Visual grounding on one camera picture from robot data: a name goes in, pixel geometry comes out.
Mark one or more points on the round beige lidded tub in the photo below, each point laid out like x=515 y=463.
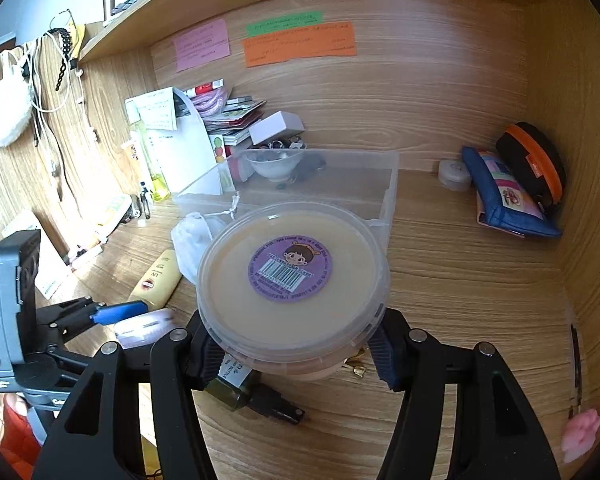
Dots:
x=293 y=289

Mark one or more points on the pink paw eraser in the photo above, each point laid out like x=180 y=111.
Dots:
x=579 y=435

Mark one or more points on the cream yellow cosmetic tube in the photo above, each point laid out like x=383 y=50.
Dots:
x=157 y=285

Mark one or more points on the small white cardboard box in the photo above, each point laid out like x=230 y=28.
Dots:
x=280 y=125

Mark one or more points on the blue zip pouch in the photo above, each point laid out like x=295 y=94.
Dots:
x=503 y=204

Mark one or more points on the green sticky note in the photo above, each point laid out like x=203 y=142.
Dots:
x=284 y=22

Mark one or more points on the pink sticky note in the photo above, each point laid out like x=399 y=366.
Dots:
x=201 y=45

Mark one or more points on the black orange round case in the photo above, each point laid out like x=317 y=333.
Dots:
x=535 y=163

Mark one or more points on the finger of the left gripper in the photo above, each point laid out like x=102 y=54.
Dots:
x=108 y=315

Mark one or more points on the dark green spray bottle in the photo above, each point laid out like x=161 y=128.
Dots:
x=238 y=386

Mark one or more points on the stack of booklets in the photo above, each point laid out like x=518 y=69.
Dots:
x=221 y=113

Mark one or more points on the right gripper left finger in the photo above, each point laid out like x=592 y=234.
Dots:
x=97 y=432

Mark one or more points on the small white round jar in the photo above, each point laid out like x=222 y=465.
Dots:
x=454 y=175

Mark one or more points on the clear plastic storage bin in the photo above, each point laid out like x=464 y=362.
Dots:
x=364 y=182

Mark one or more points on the orange sticky note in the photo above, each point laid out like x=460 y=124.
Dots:
x=315 y=41

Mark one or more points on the white drawstring cloth pouch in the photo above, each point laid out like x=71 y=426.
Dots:
x=193 y=235

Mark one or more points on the white fluffy bag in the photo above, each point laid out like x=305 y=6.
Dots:
x=15 y=103

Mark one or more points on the yellow liquid spray bottle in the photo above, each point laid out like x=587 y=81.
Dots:
x=151 y=176

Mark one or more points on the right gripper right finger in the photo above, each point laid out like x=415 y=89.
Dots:
x=496 y=432

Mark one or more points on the fruit print card box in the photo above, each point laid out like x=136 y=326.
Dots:
x=218 y=147

